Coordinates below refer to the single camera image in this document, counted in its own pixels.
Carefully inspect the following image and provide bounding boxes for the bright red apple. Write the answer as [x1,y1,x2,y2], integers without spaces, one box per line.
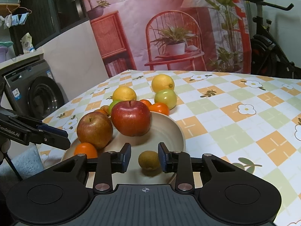
[111,101,151,137]

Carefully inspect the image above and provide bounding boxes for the white detergent bag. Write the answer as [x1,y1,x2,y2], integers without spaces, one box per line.
[20,33,35,54]

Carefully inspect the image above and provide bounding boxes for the yellow-green apple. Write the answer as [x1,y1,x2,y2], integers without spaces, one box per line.
[154,89,177,110]

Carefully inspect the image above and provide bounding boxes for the black exercise bike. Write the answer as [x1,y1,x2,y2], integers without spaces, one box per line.
[244,0,300,79]

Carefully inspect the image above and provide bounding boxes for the bright green apple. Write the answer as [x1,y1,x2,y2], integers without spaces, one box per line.
[109,99,122,116]

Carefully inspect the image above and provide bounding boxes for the small brown kiwi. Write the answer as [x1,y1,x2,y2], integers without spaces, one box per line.
[138,150,160,171]

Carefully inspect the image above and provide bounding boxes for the dull red-brown apple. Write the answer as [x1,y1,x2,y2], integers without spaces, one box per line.
[77,111,113,150]

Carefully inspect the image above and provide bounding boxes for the floral checkered tablecloth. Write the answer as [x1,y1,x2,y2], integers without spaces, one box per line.
[37,69,301,226]

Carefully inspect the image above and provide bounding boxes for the pink printed backdrop cloth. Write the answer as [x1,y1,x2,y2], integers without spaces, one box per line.
[83,0,251,76]

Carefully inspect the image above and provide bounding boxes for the hanging laundry rack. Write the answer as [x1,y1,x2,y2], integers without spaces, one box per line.
[1,1,32,29]

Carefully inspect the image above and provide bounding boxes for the grey washing machine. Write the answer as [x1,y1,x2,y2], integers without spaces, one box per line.
[1,52,68,120]

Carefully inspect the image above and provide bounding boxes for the dark window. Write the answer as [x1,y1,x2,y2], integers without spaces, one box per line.
[9,0,88,55]

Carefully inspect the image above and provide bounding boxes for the orange mandarin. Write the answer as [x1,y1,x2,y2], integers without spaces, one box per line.
[140,99,151,107]
[95,105,110,116]
[74,142,98,159]
[149,103,169,116]

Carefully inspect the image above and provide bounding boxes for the yellow lemon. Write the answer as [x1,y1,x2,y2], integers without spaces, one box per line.
[151,74,175,93]
[112,86,137,101]

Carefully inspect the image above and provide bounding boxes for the beige ceramic bowl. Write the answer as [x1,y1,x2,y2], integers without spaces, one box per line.
[60,111,186,186]

